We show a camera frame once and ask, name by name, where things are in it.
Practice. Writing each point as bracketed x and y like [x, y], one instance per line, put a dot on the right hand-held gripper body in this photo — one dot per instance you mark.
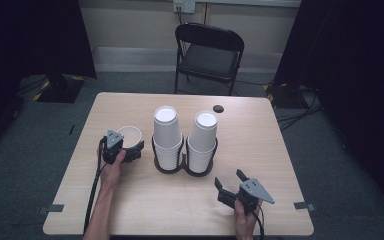
[251, 191]

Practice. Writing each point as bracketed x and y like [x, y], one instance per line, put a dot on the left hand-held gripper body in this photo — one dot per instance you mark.
[113, 146]

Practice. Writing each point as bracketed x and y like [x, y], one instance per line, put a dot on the white paper cup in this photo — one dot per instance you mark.
[130, 136]

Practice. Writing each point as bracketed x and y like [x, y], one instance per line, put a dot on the black double cup holder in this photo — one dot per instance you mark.
[182, 165]

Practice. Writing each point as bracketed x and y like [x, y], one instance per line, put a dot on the stack of white cups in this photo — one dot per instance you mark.
[166, 133]
[201, 140]

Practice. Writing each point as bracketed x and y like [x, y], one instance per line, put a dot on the person's left hand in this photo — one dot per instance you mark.
[111, 173]

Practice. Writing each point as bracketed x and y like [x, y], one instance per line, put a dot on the person's right hand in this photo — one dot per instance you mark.
[245, 223]

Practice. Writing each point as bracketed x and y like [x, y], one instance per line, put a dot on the grey tape strip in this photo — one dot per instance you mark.
[303, 205]
[51, 208]

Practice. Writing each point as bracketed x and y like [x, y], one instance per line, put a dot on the black round table grommet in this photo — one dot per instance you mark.
[218, 108]

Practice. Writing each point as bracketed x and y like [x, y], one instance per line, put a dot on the black stand base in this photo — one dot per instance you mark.
[285, 96]
[61, 90]

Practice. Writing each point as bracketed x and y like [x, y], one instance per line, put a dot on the black folding chair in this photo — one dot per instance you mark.
[210, 60]

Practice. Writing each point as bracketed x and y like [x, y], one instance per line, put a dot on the black curtain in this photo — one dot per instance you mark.
[356, 66]
[30, 36]

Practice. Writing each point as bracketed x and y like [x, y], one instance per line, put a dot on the white wall outlet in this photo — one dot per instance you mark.
[184, 5]

